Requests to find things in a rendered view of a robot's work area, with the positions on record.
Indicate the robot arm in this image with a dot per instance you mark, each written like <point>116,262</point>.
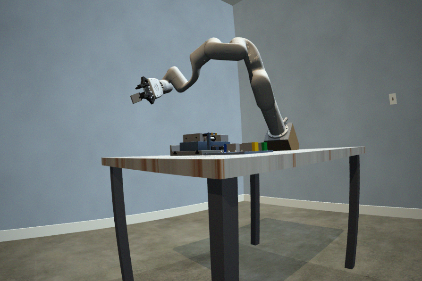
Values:
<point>238,49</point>

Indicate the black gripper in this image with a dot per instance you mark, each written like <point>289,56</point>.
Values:
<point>152,87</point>

